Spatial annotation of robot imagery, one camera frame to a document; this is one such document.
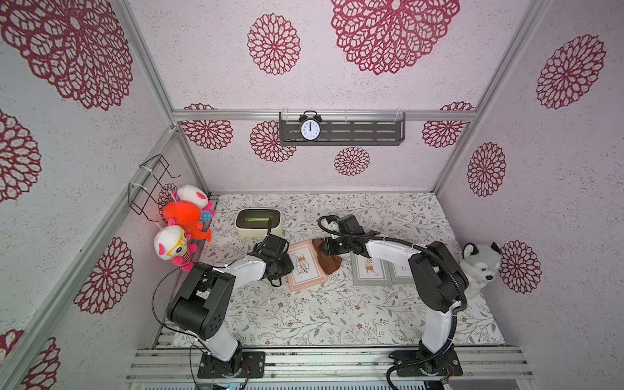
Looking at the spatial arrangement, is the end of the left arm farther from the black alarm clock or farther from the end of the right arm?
the black alarm clock

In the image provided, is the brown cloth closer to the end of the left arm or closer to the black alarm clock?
the end of the left arm

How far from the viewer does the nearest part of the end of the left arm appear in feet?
2.36
